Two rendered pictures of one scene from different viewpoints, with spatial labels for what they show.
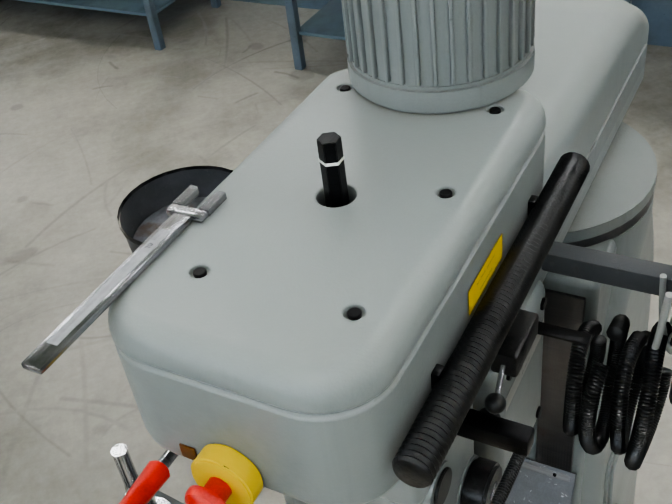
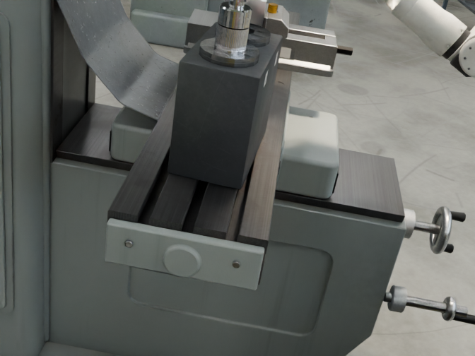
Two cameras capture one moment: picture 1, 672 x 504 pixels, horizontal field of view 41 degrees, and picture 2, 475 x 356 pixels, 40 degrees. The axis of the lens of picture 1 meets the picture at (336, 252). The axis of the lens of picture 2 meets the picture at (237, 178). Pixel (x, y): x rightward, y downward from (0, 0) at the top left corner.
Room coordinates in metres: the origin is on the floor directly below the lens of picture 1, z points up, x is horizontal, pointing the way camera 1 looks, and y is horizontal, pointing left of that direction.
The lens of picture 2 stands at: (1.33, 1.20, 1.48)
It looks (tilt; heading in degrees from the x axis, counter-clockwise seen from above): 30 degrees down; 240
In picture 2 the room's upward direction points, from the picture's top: 10 degrees clockwise
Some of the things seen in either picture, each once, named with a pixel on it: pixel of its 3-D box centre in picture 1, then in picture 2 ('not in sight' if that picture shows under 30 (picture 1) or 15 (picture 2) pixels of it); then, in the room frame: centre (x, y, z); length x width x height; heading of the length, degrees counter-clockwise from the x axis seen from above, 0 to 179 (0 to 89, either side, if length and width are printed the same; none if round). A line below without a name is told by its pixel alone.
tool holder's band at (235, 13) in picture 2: not in sight; (235, 9); (0.89, 0.36, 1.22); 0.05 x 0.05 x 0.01
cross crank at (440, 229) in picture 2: not in sight; (425, 227); (0.25, 0.26, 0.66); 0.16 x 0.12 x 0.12; 148
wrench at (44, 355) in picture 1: (129, 270); not in sight; (0.60, 0.17, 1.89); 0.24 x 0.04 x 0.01; 148
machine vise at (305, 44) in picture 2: not in sight; (262, 32); (0.57, -0.11, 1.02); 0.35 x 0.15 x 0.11; 150
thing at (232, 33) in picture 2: not in sight; (232, 31); (0.89, 0.36, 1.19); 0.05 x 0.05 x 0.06
